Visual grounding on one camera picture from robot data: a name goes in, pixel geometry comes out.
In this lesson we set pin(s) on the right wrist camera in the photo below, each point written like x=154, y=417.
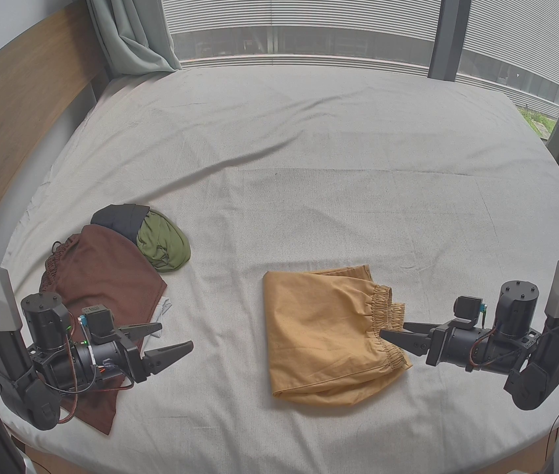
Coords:
x=468, y=309

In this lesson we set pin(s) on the tan shorts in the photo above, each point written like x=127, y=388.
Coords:
x=324, y=334

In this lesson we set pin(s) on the brown garment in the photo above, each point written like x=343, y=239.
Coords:
x=111, y=274

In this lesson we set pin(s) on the green garment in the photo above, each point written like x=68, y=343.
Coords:
x=166, y=245

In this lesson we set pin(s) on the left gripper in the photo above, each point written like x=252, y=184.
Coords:
x=109, y=358

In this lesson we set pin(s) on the bed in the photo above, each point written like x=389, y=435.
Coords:
x=309, y=166

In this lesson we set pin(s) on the grey-green curtain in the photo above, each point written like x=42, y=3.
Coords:
x=121, y=27

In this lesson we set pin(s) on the dark grey garment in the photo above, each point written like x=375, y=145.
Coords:
x=116, y=222

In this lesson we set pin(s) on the window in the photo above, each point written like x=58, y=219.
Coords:
x=309, y=8

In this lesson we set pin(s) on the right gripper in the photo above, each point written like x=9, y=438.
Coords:
x=457, y=348

